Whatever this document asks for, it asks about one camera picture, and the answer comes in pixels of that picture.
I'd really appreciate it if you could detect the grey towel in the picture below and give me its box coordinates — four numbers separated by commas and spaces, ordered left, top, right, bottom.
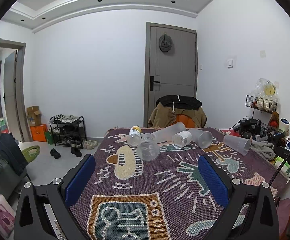
250, 140, 276, 161

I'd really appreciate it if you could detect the frosted cup front left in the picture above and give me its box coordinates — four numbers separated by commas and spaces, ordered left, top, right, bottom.
136, 133, 160, 161

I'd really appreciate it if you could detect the black wire basket shelf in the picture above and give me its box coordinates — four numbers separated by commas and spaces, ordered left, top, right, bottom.
245, 95, 277, 113

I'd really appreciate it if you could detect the cardboard box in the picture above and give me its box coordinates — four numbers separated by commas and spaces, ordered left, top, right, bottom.
26, 106, 42, 126

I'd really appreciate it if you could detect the black door handle lock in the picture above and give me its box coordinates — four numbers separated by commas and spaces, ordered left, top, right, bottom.
149, 76, 160, 92

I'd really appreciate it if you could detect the white tape roll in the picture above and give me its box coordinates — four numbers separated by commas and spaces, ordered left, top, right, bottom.
279, 118, 290, 132

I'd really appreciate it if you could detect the tall frosted plastic cup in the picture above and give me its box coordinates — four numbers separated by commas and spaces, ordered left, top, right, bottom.
152, 122, 186, 144

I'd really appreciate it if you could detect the clear bottle with yellow cap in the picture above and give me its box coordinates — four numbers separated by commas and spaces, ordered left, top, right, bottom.
127, 126, 142, 148

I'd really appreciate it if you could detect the grey cap on door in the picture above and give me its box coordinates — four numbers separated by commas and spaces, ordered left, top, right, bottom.
159, 33, 172, 53

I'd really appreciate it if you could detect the patterned purple woven tablecloth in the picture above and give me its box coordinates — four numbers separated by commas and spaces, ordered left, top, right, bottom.
70, 129, 287, 239

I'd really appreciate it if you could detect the white light switch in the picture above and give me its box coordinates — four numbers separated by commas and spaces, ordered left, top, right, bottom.
227, 59, 234, 68

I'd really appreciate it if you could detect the black shoe rack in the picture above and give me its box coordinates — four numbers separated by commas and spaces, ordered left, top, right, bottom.
48, 114, 87, 149

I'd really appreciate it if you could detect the green slipper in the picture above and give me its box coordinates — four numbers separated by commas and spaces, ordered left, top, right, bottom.
22, 145, 41, 163

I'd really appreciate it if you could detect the frosted cup at right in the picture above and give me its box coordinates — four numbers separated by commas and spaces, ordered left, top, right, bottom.
223, 134, 252, 156

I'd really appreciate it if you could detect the clear glass with white label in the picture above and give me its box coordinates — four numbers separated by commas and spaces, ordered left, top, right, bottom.
172, 131, 192, 148

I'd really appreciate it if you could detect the orange box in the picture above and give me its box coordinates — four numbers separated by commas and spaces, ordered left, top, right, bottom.
30, 124, 48, 142

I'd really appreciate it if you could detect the grey door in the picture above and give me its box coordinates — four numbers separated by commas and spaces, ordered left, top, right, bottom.
143, 22, 198, 127

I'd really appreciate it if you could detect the brown plush toy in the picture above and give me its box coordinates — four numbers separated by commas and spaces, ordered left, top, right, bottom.
268, 112, 279, 129

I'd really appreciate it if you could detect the chair with brown jacket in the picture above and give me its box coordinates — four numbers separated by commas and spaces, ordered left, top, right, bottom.
148, 95, 207, 128

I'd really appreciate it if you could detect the pink shopping bag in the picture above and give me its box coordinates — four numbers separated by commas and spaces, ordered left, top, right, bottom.
0, 194, 16, 239

